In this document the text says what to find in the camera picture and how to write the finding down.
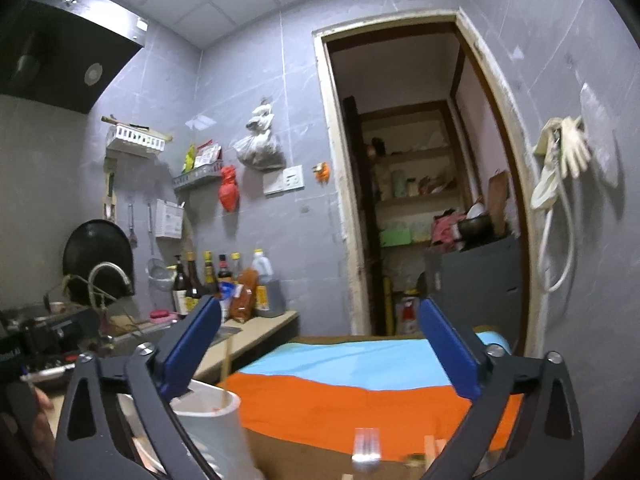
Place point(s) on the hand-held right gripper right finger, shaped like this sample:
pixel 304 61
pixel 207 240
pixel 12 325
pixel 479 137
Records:
pixel 450 355

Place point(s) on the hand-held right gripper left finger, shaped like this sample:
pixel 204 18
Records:
pixel 192 347

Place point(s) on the white utensil holder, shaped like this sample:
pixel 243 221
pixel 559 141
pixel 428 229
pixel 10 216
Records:
pixel 215 435

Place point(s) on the steel fork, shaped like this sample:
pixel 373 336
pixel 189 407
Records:
pixel 366 445

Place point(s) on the person's left hand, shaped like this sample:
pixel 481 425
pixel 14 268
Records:
pixel 44 425

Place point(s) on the wooden chopstick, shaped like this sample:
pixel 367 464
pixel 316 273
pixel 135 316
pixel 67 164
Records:
pixel 226 375

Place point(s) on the pink soap dish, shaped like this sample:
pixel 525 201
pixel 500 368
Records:
pixel 162 316

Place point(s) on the steel sink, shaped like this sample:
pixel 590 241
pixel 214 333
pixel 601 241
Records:
pixel 145 335

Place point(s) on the red canister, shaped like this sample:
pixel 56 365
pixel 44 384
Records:
pixel 410 312

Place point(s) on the dark pump sauce bottle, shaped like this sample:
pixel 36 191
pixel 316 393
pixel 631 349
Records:
pixel 180 290

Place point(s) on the blue white packet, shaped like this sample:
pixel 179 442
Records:
pixel 227 300

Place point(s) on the withered plant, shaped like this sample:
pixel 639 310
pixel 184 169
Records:
pixel 95 300

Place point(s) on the tall dark sauce bottle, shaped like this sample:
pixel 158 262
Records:
pixel 193 285

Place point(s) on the orange brown packet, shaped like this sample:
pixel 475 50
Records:
pixel 243 297

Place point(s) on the grey cabinet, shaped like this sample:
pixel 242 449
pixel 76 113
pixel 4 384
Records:
pixel 475 285

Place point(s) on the yellow label sauce bottle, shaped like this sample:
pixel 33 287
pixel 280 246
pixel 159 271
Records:
pixel 210 275

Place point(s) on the hanging mesh strainer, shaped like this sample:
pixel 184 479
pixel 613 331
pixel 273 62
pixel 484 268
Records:
pixel 159 272

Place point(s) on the red cap sauce bottle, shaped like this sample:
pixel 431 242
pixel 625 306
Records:
pixel 224 270

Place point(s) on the steel faucet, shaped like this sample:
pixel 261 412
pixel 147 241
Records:
pixel 107 267

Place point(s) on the clear yellow cap bottle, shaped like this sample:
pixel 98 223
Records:
pixel 236 266

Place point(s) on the cooking oil jug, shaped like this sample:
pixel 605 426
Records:
pixel 270 295

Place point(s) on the black wok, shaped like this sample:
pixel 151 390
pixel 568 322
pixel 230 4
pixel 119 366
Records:
pixel 95 250

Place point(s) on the orange and blue cloth mat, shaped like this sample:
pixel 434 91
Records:
pixel 350 390

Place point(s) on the pink cloth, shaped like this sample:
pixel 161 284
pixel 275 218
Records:
pixel 447 232

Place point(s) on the black pot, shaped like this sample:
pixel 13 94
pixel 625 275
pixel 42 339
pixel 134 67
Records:
pixel 475 230

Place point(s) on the hanging steel spatula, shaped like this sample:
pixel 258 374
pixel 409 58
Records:
pixel 132 230

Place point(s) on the wooden cutting board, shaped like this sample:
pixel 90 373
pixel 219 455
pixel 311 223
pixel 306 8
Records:
pixel 499 205

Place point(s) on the hanging wooden spatula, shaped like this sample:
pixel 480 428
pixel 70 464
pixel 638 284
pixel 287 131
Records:
pixel 110 190

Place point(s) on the red plastic bag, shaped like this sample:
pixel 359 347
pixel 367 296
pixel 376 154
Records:
pixel 229 192

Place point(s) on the wooden storage shelf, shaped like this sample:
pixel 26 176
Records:
pixel 425 195

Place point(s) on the yellow green snack packet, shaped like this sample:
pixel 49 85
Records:
pixel 190 159

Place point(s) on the red white snack packet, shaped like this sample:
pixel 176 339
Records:
pixel 207 155

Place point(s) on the clear bag with dark contents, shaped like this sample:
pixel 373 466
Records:
pixel 260 147

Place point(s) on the cream rubber gloves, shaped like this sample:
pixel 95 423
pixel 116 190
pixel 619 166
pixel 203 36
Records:
pixel 570 150

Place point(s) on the black range hood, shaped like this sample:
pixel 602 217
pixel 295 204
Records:
pixel 55 45

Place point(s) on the white wall utensil box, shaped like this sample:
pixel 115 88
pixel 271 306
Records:
pixel 168 217

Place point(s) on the grey wall shelf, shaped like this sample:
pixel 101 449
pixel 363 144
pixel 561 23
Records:
pixel 197 177

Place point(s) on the white door frame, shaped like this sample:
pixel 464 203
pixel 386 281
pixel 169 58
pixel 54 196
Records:
pixel 335 210

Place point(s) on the white wall socket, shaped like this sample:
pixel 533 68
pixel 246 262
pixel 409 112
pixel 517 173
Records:
pixel 283 180

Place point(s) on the white wall basket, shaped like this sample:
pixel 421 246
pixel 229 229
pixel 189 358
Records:
pixel 135 139

